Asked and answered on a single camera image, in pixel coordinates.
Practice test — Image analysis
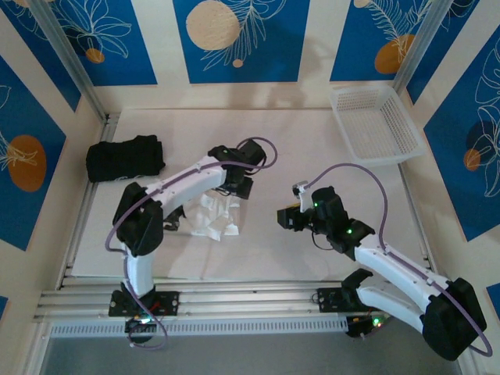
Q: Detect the white t-shirt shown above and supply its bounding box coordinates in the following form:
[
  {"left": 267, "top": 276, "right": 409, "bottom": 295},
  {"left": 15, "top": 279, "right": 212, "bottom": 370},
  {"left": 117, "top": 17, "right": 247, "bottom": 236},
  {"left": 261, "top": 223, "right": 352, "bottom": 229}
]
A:
[{"left": 162, "top": 191, "right": 241, "bottom": 241}]

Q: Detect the folded black t-shirt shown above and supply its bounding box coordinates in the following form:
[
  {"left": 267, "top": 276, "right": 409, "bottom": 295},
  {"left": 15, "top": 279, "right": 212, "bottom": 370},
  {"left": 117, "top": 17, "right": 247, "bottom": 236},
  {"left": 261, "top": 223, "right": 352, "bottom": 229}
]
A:
[{"left": 85, "top": 134, "right": 166, "bottom": 184}]

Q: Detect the white table cover sheet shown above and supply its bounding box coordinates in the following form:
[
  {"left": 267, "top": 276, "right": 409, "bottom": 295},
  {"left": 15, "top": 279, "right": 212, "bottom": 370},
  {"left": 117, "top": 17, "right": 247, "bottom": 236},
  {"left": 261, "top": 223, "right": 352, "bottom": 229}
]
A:
[{"left": 71, "top": 109, "right": 427, "bottom": 280}]

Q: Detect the white plastic mesh basket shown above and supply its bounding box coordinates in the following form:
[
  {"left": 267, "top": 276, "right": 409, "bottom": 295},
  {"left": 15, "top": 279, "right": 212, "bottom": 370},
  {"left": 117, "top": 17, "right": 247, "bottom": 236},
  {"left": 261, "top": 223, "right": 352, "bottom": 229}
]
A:
[{"left": 327, "top": 86, "right": 427, "bottom": 170}]

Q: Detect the black controller board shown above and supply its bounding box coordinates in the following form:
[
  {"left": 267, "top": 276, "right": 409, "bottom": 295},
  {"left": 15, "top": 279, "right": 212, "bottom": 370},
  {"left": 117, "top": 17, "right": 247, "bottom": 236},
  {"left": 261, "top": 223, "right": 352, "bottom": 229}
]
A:
[
  {"left": 123, "top": 316, "right": 159, "bottom": 345},
  {"left": 345, "top": 312, "right": 388, "bottom": 340}
]

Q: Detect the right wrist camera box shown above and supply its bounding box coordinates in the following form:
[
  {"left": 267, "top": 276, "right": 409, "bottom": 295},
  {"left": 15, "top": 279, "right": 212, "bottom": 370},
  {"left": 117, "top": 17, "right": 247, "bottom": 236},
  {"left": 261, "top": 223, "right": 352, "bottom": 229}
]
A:
[{"left": 291, "top": 180, "right": 313, "bottom": 214}]

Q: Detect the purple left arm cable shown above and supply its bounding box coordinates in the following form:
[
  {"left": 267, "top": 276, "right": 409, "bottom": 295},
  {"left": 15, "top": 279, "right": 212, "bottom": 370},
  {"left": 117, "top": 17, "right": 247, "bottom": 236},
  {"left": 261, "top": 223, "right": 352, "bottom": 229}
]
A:
[{"left": 105, "top": 136, "right": 279, "bottom": 352}]

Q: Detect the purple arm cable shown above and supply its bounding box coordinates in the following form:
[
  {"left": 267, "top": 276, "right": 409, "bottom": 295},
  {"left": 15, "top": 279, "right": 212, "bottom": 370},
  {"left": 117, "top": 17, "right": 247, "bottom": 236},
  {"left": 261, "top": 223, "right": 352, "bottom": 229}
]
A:
[
  {"left": 105, "top": 136, "right": 279, "bottom": 352},
  {"left": 305, "top": 162, "right": 494, "bottom": 358}
]

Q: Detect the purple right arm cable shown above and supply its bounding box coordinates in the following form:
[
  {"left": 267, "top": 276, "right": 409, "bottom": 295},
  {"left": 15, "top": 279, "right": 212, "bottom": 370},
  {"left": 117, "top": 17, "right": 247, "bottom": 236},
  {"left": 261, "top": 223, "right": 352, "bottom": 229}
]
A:
[{"left": 305, "top": 162, "right": 494, "bottom": 358}]

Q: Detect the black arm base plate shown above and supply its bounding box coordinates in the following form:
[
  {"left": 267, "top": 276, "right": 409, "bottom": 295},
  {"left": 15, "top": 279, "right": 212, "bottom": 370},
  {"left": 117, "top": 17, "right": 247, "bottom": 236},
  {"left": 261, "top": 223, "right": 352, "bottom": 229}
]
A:
[
  {"left": 108, "top": 290, "right": 181, "bottom": 317},
  {"left": 316, "top": 287, "right": 390, "bottom": 314}
]

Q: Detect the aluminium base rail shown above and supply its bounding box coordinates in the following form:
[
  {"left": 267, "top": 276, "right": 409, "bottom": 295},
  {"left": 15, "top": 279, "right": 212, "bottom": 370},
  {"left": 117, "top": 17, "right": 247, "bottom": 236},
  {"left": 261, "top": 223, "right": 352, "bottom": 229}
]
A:
[{"left": 33, "top": 279, "right": 466, "bottom": 324}]

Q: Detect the white slotted cable duct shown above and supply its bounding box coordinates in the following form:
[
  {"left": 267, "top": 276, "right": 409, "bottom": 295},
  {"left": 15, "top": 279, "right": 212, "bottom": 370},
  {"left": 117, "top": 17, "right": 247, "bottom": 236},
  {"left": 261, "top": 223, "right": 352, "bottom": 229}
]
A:
[{"left": 48, "top": 316, "right": 349, "bottom": 339}]

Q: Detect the aluminium frame post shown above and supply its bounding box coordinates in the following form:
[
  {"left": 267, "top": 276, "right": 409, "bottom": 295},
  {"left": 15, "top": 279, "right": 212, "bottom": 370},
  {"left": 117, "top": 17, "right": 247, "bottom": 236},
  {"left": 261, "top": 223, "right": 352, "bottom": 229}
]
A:
[
  {"left": 27, "top": 0, "right": 109, "bottom": 123},
  {"left": 391, "top": 0, "right": 457, "bottom": 95}
]

